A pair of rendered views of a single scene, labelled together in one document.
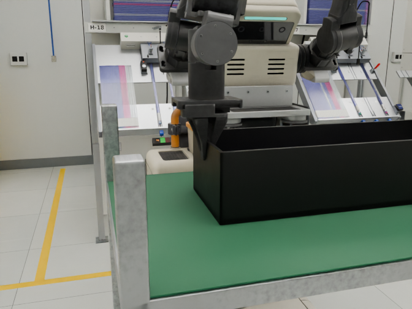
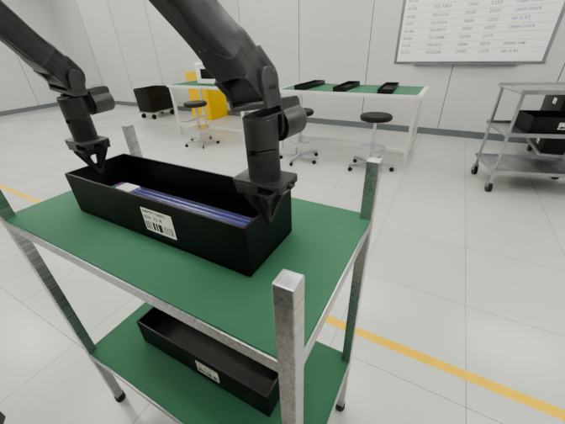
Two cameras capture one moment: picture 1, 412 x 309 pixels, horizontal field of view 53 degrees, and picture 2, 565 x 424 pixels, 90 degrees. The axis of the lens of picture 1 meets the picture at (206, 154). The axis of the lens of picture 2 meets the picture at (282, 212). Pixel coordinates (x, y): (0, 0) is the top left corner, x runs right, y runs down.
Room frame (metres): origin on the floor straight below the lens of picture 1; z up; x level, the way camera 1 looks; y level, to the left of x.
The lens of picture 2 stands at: (0.97, 0.35, 1.33)
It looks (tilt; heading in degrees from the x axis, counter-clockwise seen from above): 31 degrees down; 225
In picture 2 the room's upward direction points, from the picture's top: 2 degrees counter-clockwise
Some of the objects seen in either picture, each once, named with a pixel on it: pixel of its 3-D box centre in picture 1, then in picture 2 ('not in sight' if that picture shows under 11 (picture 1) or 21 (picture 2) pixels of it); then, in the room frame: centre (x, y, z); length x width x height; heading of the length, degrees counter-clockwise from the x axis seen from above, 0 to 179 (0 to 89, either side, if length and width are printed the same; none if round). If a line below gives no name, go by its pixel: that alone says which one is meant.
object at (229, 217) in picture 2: not in sight; (175, 210); (0.73, -0.27, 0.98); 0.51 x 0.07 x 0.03; 105
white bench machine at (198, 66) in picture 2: not in sight; (213, 66); (-1.88, -3.95, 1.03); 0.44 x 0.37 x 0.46; 111
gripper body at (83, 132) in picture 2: not in sight; (83, 131); (0.80, -0.55, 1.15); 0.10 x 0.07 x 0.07; 105
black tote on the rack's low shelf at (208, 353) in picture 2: not in sight; (213, 344); (0.71, -0.29, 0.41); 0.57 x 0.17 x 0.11; 105
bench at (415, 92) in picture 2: not in sight; (346, 119); (-2.46, -1.78, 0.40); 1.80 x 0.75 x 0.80; 105
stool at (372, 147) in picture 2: not in sight; (372, 143); (-1.99, -1.12, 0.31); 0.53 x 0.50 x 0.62; 128
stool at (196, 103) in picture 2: not in sight; (198, 124); (-1.26, -3.61, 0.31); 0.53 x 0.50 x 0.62; 151
